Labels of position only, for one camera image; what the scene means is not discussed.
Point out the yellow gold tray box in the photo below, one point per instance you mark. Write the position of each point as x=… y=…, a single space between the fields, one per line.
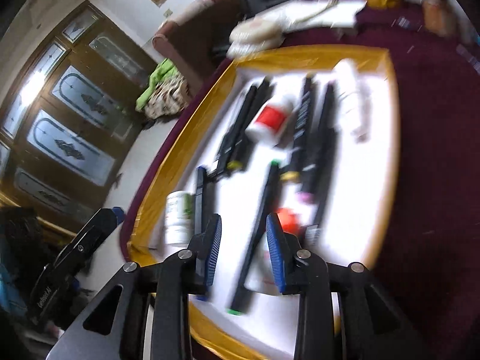
x=226 y=156

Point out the white tube orange cap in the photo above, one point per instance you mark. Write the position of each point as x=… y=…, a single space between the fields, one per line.
x=289 y=221

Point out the wooden glass door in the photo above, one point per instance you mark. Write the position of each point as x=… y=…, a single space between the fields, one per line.
x=69 y=118

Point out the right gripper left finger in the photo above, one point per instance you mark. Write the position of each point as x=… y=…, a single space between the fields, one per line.
x=140 y=303

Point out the black marker green cap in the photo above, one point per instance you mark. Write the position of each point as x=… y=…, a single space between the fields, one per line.
x=267 y=204

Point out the black marker blue cap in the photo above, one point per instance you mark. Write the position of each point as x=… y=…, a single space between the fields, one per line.
x=201 y=215

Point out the white plastic bottle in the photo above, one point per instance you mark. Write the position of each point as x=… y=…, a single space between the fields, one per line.
x=352 y=100

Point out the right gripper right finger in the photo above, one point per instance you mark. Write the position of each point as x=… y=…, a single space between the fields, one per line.
x=342 y=313

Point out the brown armchair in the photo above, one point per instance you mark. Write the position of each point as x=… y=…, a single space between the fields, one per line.
x=196 y=39

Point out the small white red bottle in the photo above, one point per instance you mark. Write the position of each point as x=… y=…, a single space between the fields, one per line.
x=270 y=121

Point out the clear jar orange contents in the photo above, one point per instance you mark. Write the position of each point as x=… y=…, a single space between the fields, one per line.
x=439 y=18

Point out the green cloth pile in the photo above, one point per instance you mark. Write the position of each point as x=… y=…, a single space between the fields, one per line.
x=164 y=71

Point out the white papers stack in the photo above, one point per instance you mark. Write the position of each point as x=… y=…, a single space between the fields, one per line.
x=296 y=15

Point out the purple velvet table cloth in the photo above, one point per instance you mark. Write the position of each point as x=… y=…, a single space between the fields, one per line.
x=428 y=261

